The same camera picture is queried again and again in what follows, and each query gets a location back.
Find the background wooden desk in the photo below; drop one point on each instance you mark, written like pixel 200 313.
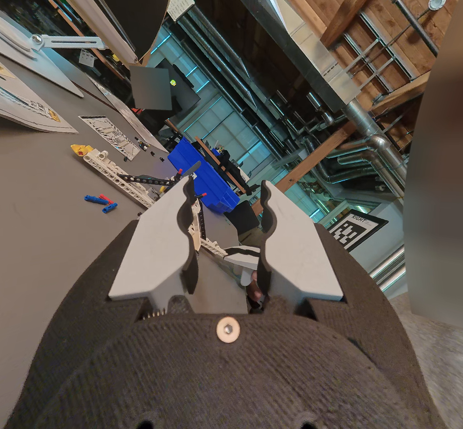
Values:
pixel 217 159

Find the cluster of small lego pieces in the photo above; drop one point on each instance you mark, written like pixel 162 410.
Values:
pixel 144 144

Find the black monitor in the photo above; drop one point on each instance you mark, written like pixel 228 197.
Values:
pixel 152 89

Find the white lego frame yellow end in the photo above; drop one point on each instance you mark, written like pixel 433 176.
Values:
pixel 108 171

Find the white paper sheet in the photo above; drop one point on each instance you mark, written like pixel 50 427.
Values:
pixel 126 114

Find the open instruction booklet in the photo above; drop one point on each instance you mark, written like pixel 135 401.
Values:
pixel 25 110

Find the blue storage bin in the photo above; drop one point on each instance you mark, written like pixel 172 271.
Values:
pixel 209 183

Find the blue lego pin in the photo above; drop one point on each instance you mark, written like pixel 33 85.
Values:
pixel 92 198
pixel 110 207

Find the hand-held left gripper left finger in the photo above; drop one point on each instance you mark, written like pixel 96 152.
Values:
pixel 152 241

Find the zebra sticker sheet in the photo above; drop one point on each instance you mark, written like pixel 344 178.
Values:
pixel 108 136

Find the person's right hand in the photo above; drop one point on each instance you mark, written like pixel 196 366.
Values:
pixel 255 288

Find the white tablet stand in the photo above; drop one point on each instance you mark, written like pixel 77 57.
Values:
pixel 43 71

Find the silver ventilation duct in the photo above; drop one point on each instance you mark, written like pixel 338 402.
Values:
pixel 307 56

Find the dark grey chair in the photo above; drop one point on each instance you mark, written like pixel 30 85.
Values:
pixel 240 217

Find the white note card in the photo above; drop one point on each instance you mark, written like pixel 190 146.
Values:
pixel 181 2

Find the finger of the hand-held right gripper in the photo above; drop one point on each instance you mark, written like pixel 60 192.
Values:
pixel 242 257

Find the red lego pin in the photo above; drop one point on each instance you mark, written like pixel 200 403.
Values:
pixel 105 197

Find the black bags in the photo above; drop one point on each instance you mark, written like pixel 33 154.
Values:
pixel 231 170

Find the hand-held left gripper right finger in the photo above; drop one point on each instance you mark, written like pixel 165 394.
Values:
pixel 300 248

